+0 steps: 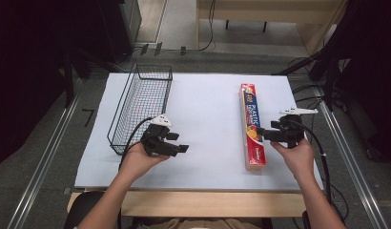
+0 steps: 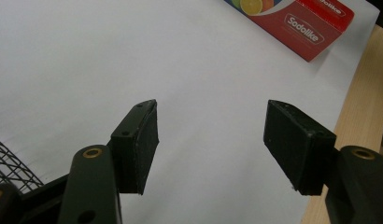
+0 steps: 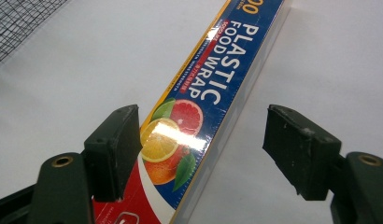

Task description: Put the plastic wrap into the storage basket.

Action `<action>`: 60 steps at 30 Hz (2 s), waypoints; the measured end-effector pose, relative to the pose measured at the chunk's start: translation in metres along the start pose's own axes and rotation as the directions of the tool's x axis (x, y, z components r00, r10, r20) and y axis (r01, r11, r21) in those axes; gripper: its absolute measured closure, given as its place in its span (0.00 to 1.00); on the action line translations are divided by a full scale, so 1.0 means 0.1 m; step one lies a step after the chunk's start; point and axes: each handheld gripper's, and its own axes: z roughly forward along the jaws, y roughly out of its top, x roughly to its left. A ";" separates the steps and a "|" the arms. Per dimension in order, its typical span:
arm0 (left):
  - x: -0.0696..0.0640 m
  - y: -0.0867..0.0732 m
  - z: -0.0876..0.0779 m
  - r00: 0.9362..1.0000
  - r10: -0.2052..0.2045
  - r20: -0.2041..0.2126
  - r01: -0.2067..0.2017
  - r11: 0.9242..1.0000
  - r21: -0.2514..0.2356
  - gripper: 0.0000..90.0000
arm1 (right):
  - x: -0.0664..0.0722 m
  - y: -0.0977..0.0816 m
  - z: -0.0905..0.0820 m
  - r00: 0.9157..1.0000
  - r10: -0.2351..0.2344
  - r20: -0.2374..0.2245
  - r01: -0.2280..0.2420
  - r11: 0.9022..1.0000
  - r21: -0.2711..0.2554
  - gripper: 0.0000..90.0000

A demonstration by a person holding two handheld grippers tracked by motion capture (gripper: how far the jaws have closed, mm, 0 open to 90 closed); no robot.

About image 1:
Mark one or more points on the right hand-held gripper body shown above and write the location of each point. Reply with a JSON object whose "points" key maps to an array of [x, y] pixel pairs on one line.
{"points": [[290, 129]]}

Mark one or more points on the dark cabinet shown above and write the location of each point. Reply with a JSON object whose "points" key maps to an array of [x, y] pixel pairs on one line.
{"points": [[130, 22]]}

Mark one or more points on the black chair seat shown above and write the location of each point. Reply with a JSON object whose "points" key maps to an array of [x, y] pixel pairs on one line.
{"points": [[84, 206]]}

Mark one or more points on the red plastic wrap box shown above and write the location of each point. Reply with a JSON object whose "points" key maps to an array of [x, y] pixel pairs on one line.
{"points": [[252, 127]]}

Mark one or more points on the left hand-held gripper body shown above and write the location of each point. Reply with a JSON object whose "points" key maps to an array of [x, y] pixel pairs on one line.
{"points": [[154, 135]]}

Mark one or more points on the metal floor rail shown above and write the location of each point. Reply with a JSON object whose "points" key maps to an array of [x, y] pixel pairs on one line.
{"points": [[352, 165], [44, 165]]}

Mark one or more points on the white table sheet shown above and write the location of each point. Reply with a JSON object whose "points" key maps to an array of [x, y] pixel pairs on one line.
{"points": [[209, 127]]}

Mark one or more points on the light wooden bench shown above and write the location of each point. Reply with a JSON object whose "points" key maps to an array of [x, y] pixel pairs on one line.
{"points": [[266, 9]]}

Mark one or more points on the black curtain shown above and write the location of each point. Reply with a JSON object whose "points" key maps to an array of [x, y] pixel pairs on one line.
{"points": [[31, 63], [368, 63]]}

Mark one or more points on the person's left hand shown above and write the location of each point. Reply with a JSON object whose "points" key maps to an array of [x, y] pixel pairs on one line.
{"points": [[138, 160]]}

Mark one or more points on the person's right hand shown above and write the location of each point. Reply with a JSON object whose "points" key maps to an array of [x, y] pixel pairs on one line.
{"points": [[297, 159]]}

